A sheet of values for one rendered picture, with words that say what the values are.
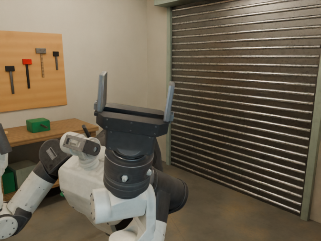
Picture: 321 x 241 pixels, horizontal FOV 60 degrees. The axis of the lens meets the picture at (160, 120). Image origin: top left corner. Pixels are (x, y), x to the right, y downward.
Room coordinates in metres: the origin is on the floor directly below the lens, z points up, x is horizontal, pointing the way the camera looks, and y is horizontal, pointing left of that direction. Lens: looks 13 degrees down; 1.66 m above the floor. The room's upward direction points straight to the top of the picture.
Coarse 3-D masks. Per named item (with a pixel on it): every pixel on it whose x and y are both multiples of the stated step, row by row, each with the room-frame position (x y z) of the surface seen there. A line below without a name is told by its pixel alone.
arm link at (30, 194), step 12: (36, 180) 0.89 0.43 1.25; (24, 192) 0.87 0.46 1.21; (36, 192) 0.88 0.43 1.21; (12, 204) 0.86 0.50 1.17; (24, 204) 0.86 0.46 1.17; (36, 204) 0.88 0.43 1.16; (12, 216) 0.82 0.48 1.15; (24, 216) 0.84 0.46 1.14; (0, 228) 0.79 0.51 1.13; (12, 228) 0.81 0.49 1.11
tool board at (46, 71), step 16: (0, 32) 3.19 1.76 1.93; (16, 32) 3.30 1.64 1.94; (32, 32) 3.42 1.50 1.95; (0, 48) 3.18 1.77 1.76; (16, 48) 3.29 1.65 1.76; (32, 48) 3.41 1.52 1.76; (48, 48) 3.53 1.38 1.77; (0, 64) 3.17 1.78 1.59; (16, 64) 3.28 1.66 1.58; (32, 64) 3.40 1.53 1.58; (48, 64) 3.52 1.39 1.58; (0, 80) 3.15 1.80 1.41; (16, 80) 3.26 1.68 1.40; (32, 80) 3.38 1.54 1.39; (48, 80) 3.51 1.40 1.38; (64, 80) 3.65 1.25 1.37; (0, 96) 3.14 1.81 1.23; (16, 96) 3.25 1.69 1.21; (32, 96) 3.37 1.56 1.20; (48, 96) 3.50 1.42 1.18; (64, 96) 3.64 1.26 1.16
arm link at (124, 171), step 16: (96, 112) 0.44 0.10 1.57; (112, 112) 0.45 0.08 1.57; (128, 112) 0.46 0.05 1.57; (144, 112) 0.46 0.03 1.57; (160, 112) 0.47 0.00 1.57; (112, 128) 0.43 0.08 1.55; (128, 128) 0.43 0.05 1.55; (144, 128) 0.43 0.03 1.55; (160, 128) 0.43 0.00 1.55; (112, 144) 0.44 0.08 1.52; (128, 144) 0.44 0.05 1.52; (144, 144) 0.44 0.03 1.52; (112, 160) 0.44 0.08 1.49; (128, 160) 0.44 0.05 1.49; (144, 160) 0.46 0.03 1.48; (112, 176) 0.45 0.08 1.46; (128, 176) 0.44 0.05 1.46; (144, 176) 0.45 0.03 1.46
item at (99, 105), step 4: (104, 72) 0.44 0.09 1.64; (100, 76) 0.43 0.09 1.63; (104, 76) 0.43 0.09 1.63; (100, 80) 0.43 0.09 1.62; (104, 80) 0.43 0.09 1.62; (100, 84) 0.43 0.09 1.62; (104, 84) 0.44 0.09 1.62; (100, 88) 0.43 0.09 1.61; (104, 88) 0.44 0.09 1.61; (100, 92) 0.43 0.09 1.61; (104, 92) 0.44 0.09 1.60; (100, 96) 0.43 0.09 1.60; (104, 96) 0.45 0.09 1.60; (96, 100) 0.46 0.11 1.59; (100, 100) 0.44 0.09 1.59; (104, 100) 0.45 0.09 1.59; (96, 104) 0.45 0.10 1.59; (100, 104) 0.44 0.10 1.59; (104, 104) 0.45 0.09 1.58; (96, 108) 0.45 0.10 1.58; (100, 108) 0.44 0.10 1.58
